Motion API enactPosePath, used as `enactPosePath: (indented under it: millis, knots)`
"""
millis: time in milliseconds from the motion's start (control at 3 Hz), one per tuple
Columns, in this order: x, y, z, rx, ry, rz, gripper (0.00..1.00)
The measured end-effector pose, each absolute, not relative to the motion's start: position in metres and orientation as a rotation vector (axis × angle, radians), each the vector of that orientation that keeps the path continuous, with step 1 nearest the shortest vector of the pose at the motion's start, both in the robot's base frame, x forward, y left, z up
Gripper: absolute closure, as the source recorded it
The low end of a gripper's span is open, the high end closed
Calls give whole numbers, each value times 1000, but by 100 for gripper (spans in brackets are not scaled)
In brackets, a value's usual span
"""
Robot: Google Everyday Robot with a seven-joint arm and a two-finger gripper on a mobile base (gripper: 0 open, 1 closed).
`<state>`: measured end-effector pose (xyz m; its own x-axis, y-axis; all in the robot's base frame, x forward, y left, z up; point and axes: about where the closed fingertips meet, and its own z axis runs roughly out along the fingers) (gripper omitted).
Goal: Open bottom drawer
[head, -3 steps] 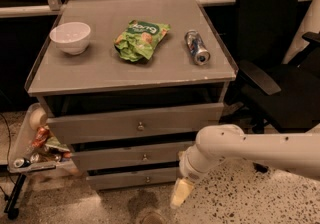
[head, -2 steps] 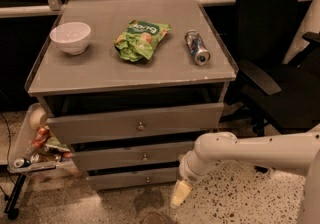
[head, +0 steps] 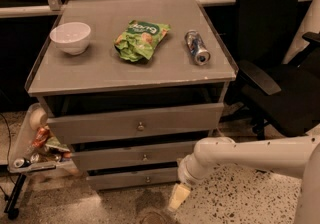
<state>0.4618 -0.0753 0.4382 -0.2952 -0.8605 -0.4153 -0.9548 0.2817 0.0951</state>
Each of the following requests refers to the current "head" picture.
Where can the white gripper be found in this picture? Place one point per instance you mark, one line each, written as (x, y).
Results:
(184, 176)

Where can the grey bottom drawer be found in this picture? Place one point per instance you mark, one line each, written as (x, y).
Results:
(133, 179)

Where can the grey drawer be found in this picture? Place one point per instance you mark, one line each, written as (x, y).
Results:
(132, 156)
(136, 123)
(133, 179)

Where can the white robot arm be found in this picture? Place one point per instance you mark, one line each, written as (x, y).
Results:
(297, 157)

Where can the grey top drawer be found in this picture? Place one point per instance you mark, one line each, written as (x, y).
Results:
(136, 123)

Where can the grey middle drawer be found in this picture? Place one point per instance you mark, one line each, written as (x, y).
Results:
(132, 156)

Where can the grey drawer cabinet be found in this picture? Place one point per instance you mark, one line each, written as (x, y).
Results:
(98, 81)

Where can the black office chair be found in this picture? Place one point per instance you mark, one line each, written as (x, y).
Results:
(285, 96)

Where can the blue soda can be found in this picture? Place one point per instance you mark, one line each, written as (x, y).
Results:
(197, 48)

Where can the green bag in bin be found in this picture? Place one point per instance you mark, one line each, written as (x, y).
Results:
(54, 143)

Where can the red soda can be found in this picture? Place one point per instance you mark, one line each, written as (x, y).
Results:
(41, 137)

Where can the green chip bag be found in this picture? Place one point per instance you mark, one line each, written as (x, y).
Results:
(140, 40)

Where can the white round object in bin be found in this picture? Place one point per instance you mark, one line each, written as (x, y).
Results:
(38, 118)

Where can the blue can in bin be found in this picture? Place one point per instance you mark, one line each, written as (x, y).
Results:
(21, 163)

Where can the black stand with wheel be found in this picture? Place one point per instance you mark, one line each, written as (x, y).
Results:
(10, 209)

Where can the white bowl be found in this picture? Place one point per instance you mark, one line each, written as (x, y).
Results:
(72, 38)

